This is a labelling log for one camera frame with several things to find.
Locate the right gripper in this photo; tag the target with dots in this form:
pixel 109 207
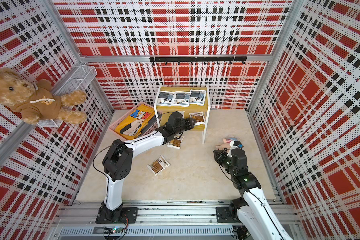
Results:
pixel 219 158

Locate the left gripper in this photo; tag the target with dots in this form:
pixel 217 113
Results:
pixel 189 124

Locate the brown coffee bag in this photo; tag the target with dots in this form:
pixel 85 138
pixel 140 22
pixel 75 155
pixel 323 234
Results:
pixel 176 142
pixel 199 117
pixel 158 165

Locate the grey coffee bag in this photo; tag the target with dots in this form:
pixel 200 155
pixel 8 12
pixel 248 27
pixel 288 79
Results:
pixel 181 99
pixel 197 97
pixel 165 98

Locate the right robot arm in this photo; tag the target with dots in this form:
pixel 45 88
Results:
pixel 251 208

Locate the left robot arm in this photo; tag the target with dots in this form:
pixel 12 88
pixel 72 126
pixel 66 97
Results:
pixel 118 163

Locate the yellow two-tier shelf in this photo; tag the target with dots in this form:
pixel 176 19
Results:
pixel 162 112

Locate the plush doll head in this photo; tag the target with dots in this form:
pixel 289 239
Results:
pixel 224 145

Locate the pink plastic basket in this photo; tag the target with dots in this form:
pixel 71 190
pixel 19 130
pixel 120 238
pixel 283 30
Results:
pixel 152 125

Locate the yellow printed cloth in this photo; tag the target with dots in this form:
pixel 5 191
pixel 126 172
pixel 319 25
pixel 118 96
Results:
pixel 131 126

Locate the small circuit board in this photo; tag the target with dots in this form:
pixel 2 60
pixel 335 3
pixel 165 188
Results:
pixel 113 231

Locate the brown teddy bear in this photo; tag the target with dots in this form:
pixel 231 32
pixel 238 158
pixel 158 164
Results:
pixel 35 101

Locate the black wall hook rail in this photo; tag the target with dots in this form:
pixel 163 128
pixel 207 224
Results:
pixel 197 59

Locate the white wire basket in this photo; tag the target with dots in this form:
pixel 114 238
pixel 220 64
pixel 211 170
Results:
pixel 79 78

